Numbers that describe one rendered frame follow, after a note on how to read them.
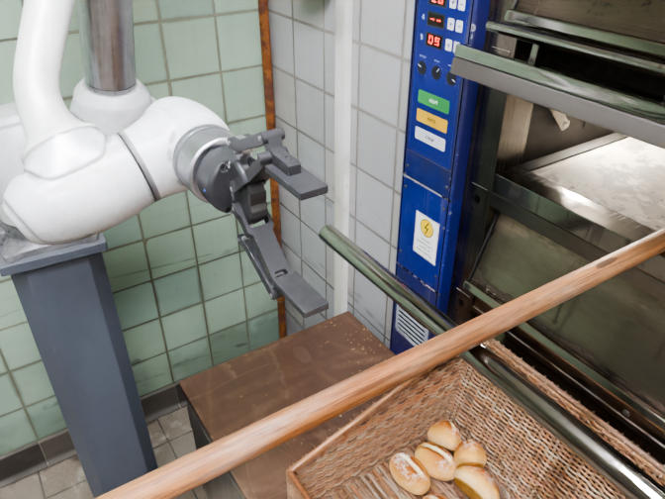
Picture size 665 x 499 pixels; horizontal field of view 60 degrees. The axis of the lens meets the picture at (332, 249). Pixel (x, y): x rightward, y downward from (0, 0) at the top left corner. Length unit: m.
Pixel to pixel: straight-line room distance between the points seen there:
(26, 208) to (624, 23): 0.80
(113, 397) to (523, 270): 1.02
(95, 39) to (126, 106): 0.14
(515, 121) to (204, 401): 0.94
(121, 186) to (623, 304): 0.79
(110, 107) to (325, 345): 0.80
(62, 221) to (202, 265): 1.23
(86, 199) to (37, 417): 1.44
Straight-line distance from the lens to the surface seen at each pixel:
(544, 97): 0.84
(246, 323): 2.20
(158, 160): 0.77
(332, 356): 1.55
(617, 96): 0.78
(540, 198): 1.07
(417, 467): 1.26
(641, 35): 0.90
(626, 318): 1.07
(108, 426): 1.64
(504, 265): 1.18
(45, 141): 0.79
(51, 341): 1.43
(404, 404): 1.23
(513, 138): 1.13
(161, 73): 1.69
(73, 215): 0.77
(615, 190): 1.14
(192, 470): 0.57
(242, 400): 1.46
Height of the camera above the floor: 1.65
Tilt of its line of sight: 33 degrees down
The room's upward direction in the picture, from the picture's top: straight up
